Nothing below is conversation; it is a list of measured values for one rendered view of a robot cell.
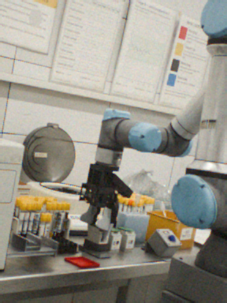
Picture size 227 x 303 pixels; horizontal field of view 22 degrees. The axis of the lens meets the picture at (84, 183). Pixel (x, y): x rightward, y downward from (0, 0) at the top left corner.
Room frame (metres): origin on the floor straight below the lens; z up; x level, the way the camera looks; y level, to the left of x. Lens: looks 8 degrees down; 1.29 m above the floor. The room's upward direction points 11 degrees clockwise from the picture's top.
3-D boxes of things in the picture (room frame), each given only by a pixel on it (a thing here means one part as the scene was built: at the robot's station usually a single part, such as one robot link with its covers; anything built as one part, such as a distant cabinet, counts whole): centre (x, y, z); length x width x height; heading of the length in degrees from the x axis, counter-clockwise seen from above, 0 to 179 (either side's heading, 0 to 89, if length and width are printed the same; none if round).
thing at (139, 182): (2.43, -0.21, 0.97); 0.26 x 0.17 x 0.19; 150
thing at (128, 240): (1.73, -0.15, 0.91); 0.05 x 0.04 x 0.07; 46
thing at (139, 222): (1.82, -0.18, 0.92); 0.10 x 0.07 x 0.10; 128
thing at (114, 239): (1.68, -0.11, 0.91); 0.05 x 0.04 x 0.07; 46
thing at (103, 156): (1.61, -0.06, 1.16); 0.08 x 0.08 x 0.05
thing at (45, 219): (1.56, 0.07, 0.93); 0.17 x 0.09 x 0.11; 136
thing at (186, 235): (1.93, -0.32, 0.93); 0.13 x 0.13 x 0.10; 51
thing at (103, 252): (1.62, -0.07, 0.89); 0.09 x 0.05 x 0.04; 46
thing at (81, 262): (1.49, -0.03, 0.88); 0.07 x 0.07 x 0.01; 46
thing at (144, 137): (1.54, -0.13, 1.23); 0.11 x 0.11 x 0.08; 38
